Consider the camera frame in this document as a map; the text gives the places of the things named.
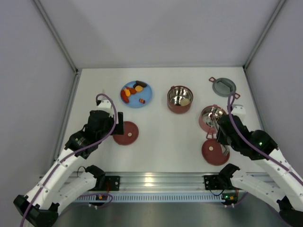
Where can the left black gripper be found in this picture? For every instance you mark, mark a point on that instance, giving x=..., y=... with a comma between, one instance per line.
x=119, y=123

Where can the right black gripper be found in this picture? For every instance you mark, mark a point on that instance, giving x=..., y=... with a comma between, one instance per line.
x=221, y=136

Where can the small red striped food piece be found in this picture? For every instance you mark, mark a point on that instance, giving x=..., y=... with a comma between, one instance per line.
x=142, y=101

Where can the orange carrot food piece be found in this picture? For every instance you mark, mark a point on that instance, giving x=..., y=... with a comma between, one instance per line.
x=129, y=91

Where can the dark brown food piece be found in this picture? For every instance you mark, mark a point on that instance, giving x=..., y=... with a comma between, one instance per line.
x=139, y=83

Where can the beige round food slice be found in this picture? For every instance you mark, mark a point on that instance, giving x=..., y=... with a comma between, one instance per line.
x=185, y=102

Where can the metal tongs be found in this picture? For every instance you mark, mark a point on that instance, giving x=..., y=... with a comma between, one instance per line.
x=225, y=149

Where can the red sausage food piece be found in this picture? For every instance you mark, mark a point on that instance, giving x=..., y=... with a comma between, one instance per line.
x=124, y=96

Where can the orange round food slice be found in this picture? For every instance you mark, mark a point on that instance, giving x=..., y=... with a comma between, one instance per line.
x=138, y=88

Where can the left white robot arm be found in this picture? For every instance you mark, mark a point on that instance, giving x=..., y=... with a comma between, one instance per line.
x=42, y=205

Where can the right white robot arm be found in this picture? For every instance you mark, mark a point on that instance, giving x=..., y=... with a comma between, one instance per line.
x=286, y=197

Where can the pink lunch container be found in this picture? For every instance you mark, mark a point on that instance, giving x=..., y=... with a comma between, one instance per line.
x=205, y=120

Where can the dark red lunch container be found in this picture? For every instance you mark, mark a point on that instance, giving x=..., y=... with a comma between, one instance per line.
x=175, y=95

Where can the left dark red lid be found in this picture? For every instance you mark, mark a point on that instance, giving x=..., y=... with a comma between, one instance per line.
x=131, y=133

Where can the dark red lid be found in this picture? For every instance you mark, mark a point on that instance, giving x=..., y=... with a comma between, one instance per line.
x=213, y=153
x=131, y=133

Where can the right dark red lid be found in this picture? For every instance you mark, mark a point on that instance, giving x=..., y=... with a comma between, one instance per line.
x=213, y=153

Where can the blue plate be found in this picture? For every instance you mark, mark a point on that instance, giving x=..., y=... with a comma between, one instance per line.
x=145, y=94

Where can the grey top lid with clasps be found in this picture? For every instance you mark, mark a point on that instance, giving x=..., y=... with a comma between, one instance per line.
x=224, y=87

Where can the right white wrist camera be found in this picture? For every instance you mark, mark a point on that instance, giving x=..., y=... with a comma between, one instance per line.
x=238, y=110

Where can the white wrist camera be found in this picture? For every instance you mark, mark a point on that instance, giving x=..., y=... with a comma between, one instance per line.
x=238, y=110
x=104, y=105

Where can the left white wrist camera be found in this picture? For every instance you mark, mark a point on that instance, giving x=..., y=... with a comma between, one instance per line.
x=104, y=105

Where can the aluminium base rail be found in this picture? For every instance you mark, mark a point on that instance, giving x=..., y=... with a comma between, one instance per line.
x=164, y=188

